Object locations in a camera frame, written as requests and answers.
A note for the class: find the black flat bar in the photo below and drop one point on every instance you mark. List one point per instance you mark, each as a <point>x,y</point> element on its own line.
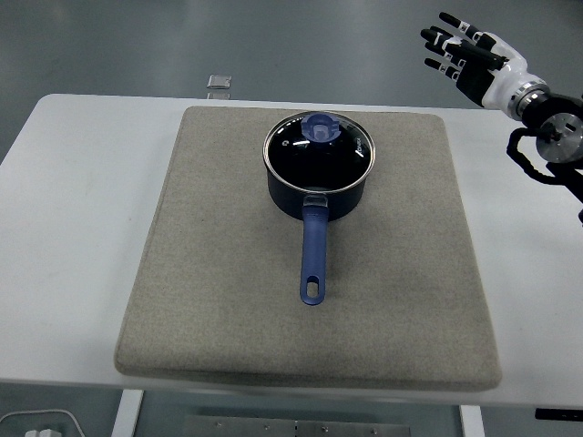
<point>560,414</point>

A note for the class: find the glass pot lid blue knob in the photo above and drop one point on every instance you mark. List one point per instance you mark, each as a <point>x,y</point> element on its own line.
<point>314,159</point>

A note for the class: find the white table leg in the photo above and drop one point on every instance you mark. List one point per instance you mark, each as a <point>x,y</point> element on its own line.
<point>127,414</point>
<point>471,423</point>

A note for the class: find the grey metal plate with screws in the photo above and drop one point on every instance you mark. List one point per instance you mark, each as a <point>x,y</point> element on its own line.
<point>296,428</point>

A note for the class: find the beige fabric mat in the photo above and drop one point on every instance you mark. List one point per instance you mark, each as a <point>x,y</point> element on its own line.
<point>228,273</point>

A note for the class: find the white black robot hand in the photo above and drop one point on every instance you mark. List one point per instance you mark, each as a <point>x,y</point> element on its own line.
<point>503,77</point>

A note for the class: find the silver floor outlet plate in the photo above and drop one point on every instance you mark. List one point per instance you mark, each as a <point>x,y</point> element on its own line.
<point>219,81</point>

